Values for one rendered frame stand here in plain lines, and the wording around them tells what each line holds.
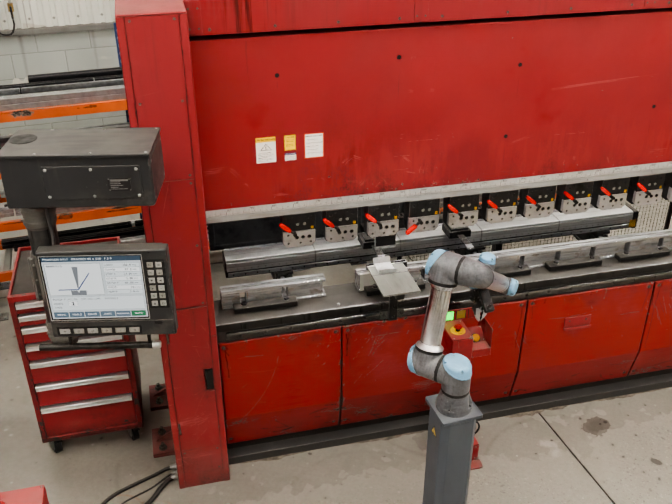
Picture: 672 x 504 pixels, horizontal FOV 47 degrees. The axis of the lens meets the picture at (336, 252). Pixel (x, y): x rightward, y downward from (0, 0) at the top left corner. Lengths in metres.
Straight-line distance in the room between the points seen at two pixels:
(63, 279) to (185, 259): 0.61
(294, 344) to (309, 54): 1.36
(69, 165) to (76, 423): 1.87
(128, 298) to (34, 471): 1.70
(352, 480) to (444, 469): 0.76
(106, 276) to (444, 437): 1.50
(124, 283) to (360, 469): 1.80
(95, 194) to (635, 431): 3.13
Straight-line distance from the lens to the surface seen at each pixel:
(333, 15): 3.24
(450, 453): 3.38
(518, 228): 4.30
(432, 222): 3.74
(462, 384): 3.18
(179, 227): 3.23
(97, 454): 4.37
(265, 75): 3.26
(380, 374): 3.99
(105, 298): 2.90
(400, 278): 3.69
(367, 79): 3.36
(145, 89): 3.01
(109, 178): 2.69
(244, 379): 3.82
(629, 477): 4.34
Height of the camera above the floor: 2.92
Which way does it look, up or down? 29 degrees down
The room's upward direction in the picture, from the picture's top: straight up
